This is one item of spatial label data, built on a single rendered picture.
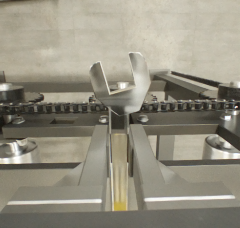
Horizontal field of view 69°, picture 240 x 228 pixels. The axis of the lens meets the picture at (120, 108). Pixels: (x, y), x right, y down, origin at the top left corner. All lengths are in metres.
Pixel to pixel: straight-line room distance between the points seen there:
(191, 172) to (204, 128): 0.27
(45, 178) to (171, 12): 1.31
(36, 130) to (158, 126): 0.27
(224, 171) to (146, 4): 1.25
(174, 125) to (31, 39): 1.20
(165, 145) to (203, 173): 0.44
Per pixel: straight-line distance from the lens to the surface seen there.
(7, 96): 0.49
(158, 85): 1.00
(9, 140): 0.52
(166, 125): 0.41
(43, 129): 0.42
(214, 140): 0.61
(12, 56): 1.49
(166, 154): 0.63
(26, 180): 0.18
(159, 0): 1.38
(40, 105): 0.40
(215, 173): 0.19
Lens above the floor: 1.30
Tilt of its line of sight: 74 degrees down
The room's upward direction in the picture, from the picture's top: 174 degrees clockwise
